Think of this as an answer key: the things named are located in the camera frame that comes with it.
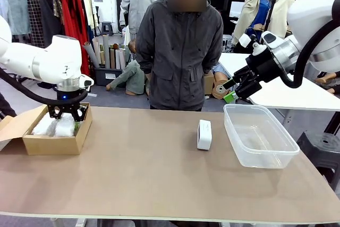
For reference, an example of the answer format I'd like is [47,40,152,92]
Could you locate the red hanging dress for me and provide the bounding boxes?
[58,0,91,78]

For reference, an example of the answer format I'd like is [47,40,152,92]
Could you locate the dark storage bin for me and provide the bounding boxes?
[95,67,125,87]

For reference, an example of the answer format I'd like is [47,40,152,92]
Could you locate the small brown cardboard box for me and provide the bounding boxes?
[203,71,215,96]

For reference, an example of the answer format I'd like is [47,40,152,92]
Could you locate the small grey stool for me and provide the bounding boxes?
[101,21,114,36]

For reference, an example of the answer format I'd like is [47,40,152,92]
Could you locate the bubble clock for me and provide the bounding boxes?
[54,112,77,137]
[31,112,58,136]

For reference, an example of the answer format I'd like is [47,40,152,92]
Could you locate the white computer case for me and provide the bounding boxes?
[222,34,235,52]

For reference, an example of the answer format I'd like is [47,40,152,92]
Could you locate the white monitor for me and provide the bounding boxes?
[229,1,245,18]

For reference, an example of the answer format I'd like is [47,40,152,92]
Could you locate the person's left forearm grey sleeve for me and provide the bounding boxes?
[201,51,223,75]

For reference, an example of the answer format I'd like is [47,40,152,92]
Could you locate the beige paper roll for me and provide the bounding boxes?
[92,37,106,65]

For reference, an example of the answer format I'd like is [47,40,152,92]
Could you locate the black plastic stool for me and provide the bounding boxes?
[296,130,340,185]

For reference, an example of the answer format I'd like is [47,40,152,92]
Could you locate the brown paper tube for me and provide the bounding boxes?
[109,47,116,70]

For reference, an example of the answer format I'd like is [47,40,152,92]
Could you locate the clear plastic container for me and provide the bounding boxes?
[223,104,301,169]

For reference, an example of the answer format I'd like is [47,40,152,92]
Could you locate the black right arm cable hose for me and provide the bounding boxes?
[278,18,340,89]

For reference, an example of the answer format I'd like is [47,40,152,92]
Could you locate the person in dark grey jacket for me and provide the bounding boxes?
[135,0,224,112]

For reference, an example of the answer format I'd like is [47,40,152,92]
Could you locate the black hanging garment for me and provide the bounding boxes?
[39,0,64,48]

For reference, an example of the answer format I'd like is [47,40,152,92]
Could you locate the tape rolls in background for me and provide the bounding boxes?
[211,71,232,100]

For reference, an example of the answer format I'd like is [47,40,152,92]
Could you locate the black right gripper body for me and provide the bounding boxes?
[245,49,287,83]

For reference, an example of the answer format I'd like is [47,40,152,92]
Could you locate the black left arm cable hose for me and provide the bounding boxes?
[0,66,88,105]

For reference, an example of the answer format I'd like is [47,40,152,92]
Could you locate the white work table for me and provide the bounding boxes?
[219,51,340,134]

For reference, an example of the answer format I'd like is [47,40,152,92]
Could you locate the light blue fleece garment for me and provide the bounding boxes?
[0,0,31,36]

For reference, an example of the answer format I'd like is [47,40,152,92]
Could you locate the person's right forearm grey sleeve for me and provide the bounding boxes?
[135,54,155,80]

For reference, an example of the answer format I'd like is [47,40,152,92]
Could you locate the small white box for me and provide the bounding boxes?
[196,119,213,150]

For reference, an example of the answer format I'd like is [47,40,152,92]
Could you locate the tall grey paper tube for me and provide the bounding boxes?
[103,34,111,70]

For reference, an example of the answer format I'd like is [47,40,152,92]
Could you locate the mannequin in green top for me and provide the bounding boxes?
[105,39,150,97]

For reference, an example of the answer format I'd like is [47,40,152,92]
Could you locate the checkered hanging garment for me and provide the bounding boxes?
[26,0,45,48]

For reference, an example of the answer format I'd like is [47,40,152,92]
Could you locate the black cabinet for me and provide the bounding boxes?
[222,0,234,35]

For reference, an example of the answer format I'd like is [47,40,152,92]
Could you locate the person in light grey hoodie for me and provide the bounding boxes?
[119,0,158,35]

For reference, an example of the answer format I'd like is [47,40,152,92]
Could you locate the grey leaning paper roll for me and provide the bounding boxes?
[81,41,100,68]

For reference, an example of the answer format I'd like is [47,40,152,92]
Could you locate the bare mannequin legs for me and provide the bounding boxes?
[315,71,340,95]

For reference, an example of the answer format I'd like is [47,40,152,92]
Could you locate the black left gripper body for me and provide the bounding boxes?
[56,90,82,113]

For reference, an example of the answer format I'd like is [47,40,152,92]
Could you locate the open cardboard box with flap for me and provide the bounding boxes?
[0,103,94,156]

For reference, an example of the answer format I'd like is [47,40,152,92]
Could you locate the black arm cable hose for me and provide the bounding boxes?
[278,18,340,89]
[0,66,88,105]

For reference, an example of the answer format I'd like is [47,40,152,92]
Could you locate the bystander arm in dark sleeve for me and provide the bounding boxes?
[0,93,17,118]

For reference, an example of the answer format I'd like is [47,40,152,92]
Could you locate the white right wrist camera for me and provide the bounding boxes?
[238,33,266,56]

